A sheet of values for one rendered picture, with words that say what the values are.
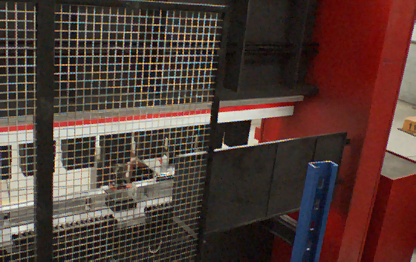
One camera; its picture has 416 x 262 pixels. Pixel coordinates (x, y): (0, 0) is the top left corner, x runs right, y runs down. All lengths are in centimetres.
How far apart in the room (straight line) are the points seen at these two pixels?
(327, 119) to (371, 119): 29
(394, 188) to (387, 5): 120
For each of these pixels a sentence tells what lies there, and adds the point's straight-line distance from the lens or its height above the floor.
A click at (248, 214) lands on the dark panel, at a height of 95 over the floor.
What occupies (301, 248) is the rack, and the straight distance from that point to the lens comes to 107.
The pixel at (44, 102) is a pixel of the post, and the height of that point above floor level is 169.
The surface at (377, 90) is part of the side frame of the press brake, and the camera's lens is 279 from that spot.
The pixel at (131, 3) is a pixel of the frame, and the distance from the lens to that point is 153.
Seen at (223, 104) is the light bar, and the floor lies 147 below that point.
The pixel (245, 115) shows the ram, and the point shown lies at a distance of 289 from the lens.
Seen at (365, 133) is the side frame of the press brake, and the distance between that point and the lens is 282.
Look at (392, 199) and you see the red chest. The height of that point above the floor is 85.
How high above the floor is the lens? 209
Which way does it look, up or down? 17 degrees down
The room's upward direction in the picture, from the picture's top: 6 degrees clockwise
